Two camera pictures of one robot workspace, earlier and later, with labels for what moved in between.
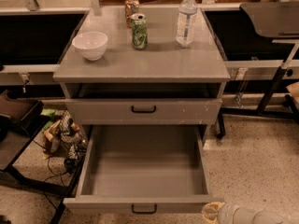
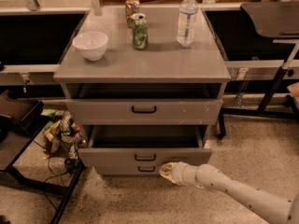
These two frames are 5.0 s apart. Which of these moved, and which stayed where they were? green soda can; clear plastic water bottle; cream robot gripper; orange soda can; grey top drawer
Moved: cream robot gripper
Stayed: clear plastic water bottle; green soda can; orange soda can; grey top drawer
